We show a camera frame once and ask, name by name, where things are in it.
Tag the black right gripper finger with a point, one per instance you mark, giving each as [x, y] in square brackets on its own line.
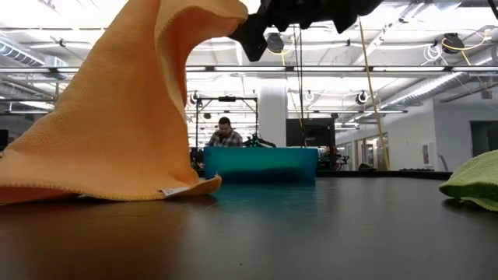
[253, 37]

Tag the orange microfiber towel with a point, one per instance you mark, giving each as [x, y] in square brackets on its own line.
[97, 136]

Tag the green microfiber towel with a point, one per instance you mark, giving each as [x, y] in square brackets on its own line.
[474, 183]

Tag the white column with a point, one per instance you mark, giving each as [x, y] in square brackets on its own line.
[272, 116]

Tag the person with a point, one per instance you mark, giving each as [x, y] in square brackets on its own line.
[225, 136]

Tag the black display screen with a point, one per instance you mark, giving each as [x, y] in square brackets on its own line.
[311, 132]

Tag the blue plastic bin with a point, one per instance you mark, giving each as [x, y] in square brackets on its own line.
[260, 163]

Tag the silver ventilation duct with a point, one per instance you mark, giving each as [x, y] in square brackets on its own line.
[19, 54]
[428, 87]

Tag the black table frame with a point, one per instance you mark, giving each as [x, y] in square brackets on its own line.
[389, 175]

